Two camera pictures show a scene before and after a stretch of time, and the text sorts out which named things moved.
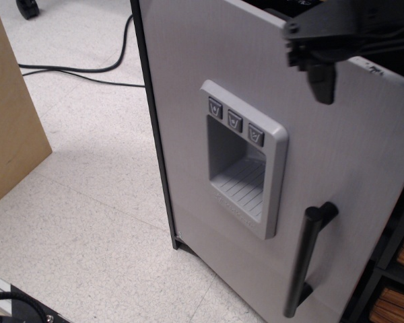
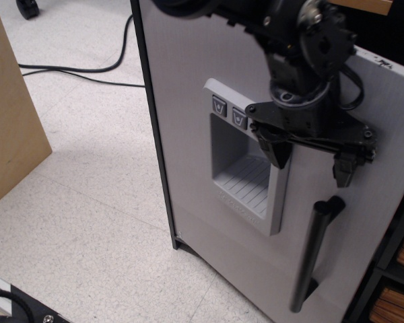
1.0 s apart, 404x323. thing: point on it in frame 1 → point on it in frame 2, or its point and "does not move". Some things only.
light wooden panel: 16,142 does not move
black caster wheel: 28,8 does not move
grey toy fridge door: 247,151 does not move
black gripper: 343,28 → 306,44
